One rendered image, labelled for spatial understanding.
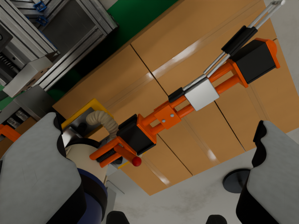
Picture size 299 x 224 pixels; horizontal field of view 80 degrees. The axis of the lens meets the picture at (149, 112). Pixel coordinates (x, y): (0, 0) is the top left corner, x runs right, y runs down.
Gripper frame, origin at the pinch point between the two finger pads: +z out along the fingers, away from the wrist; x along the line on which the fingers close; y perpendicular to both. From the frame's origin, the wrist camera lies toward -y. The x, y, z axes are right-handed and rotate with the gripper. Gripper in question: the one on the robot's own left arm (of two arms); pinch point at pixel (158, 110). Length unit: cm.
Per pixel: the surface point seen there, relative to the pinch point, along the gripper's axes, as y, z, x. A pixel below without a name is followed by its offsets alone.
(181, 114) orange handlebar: 17.4, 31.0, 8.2
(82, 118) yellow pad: 27, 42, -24
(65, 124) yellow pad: 30, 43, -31
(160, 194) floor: 191, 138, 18
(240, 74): 5.5, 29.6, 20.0
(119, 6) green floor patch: -10, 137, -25
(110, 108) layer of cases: 44, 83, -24
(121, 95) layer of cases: 35, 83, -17
